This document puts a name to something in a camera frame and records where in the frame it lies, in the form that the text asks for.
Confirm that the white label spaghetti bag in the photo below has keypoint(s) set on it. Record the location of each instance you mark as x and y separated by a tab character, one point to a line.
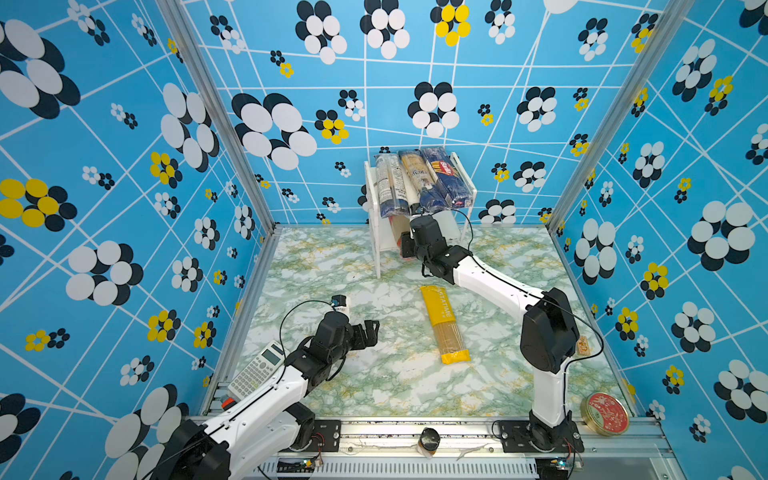
390	186

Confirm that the blue Barilla spaghetti box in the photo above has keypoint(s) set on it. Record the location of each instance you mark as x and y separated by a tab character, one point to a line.
449	180

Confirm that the grey calculator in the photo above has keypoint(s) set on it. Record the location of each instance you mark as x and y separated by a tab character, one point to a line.
260	369

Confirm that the black round knob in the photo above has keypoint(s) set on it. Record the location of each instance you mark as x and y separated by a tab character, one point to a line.
428	442

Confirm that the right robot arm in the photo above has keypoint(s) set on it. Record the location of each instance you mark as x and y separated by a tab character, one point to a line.
549	334

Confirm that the yellow Pastatime spaghetti bag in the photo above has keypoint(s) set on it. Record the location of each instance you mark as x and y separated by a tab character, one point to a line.
445	328

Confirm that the white two-tier shelf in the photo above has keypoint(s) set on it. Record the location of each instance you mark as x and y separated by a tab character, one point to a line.
381	236

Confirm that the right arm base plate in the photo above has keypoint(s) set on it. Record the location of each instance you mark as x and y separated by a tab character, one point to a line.
532	436

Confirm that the red spaghetti bag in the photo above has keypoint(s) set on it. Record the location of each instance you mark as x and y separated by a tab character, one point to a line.
398	225

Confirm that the aluminium front rail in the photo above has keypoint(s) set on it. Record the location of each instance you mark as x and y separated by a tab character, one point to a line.
409	448

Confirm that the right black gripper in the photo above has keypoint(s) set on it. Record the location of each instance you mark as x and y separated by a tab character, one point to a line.
407	243

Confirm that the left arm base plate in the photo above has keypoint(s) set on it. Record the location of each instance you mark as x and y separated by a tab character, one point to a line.
323	435

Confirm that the round red tin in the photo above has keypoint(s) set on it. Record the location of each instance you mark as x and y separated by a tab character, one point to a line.
605	414

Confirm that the blue clear spaghetti bag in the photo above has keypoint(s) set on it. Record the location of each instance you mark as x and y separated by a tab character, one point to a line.
429	196

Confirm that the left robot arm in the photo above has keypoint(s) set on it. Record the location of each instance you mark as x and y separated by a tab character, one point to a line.
272	418

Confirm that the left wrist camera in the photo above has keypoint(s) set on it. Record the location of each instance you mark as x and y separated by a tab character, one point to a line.
340	304

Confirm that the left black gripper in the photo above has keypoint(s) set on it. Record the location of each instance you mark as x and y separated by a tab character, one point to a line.
372	336

